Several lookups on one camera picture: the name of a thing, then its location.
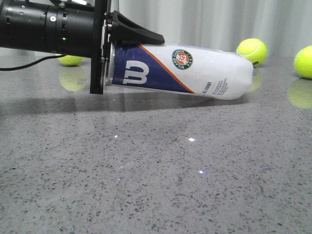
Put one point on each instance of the black gripper mounting plate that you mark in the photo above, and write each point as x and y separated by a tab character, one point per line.
123	30

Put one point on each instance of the white blue tennis ball can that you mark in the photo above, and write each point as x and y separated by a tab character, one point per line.
182	69

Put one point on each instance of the tennis ball Roland Garros print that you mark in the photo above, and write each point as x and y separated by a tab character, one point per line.
69	60

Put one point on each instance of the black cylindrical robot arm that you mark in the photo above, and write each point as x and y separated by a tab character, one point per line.
69	28

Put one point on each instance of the tennis ball with number three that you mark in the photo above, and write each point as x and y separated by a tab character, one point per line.
253	50

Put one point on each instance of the white curtain backdrop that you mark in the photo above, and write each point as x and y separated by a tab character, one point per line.
285	26

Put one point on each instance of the tennis ball at right edge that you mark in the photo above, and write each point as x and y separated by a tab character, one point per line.
303	62

